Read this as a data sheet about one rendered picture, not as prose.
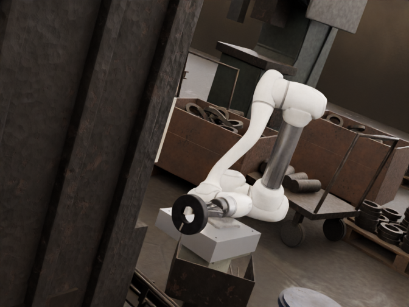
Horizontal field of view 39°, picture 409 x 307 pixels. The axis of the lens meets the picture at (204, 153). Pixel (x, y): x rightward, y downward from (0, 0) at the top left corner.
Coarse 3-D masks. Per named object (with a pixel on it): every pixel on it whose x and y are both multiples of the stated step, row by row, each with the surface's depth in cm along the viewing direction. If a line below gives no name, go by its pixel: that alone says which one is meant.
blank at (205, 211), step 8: (176, 200) 221; (184, 200) 218; (192, 200) 216; (200, 200) 215; (176, 208) 221; (184, 208) 220; (192, 208) 216; (200, 208) 214; (176, 216) 221; (184, 216) 221; (200, 216) 214; (208, 216) 216; (176, 224) 221; (184, 224) 218; (192, 224) 216; (200, 224) 214; (184, 232) 218; (192, 232) 216
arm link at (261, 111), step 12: (252, 108) 258; (264, 108) 255; (252, 120) 255; (264, 120) 255; (252, 132) 253; (240, 144) 254; (252, 144) 254; (228, 156) 254; (240, 156) 255; (216, 168) 255; (216, 180) 254; (192, 192) 253; (204, 192) 249; (216, 192) 248
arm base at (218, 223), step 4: (208, 220) 292; (212, 220) 291; (216, 220) 291; (220, 220) 291; (224, 220) 291; (228, 220) 292; (232, 220) 295; (212, 224) 290; (216, 224) 288; (220, 224) 289; (224, 224) 291; (228, 224) 293; (232, 224) 295; (236, 224) 297
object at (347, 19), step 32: (256, 0) 697; (288, 0) 686; (320, 0) 642; (352, 0) 681; (288, 32) 720; (320, 32) 720; (352, 32) 707; (256, 64) 675; (288, 64) 713; (320, 64) 746; (224, 96) 715
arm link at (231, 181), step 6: (228, 174) 289; (234, 174) 289; (240, 174) 292; (222, 180) 289; (228, 180) 287; (234, 180) 288; (240, 180) 289; (222, 186) 288; (228, 186) 287; (234, 186) 287; (240, 186) 289; (246, 186) 291; (240, 192) 288; (246, 192) 289
